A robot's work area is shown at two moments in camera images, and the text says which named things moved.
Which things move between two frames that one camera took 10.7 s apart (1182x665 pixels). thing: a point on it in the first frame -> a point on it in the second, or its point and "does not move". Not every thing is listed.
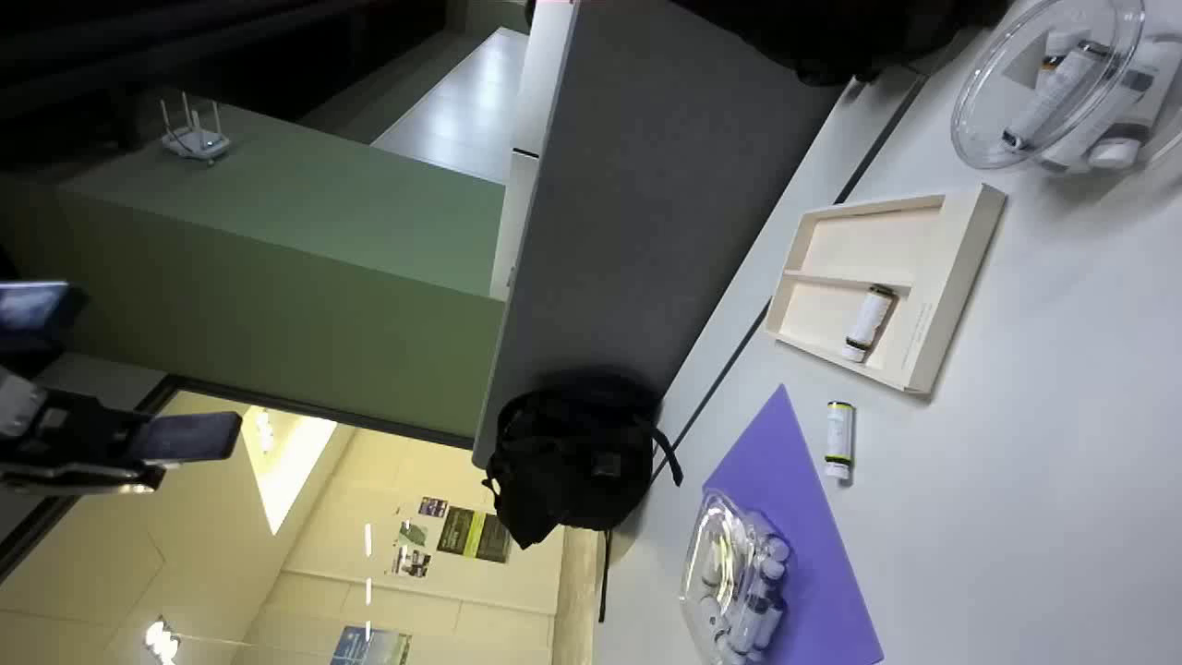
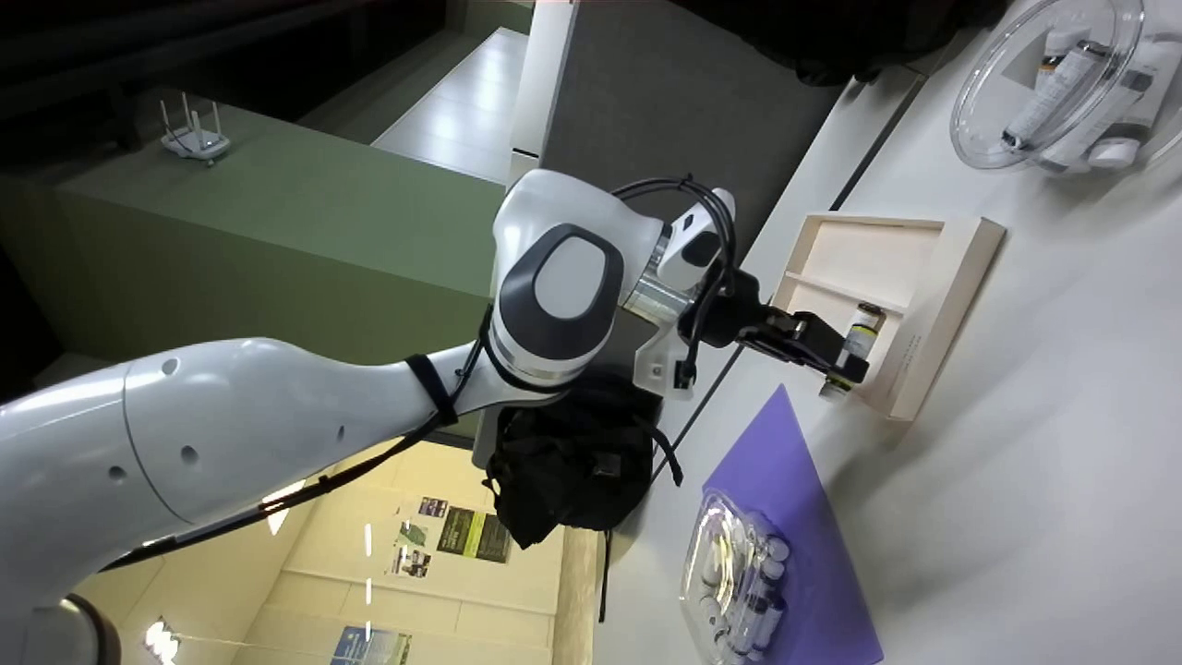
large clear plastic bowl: x=1042 y=78 does not move
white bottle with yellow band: x=840 y=439 -> x=855 y=346
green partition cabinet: x=297 y=266 does not move
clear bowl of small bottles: x=734 y=576 does not move
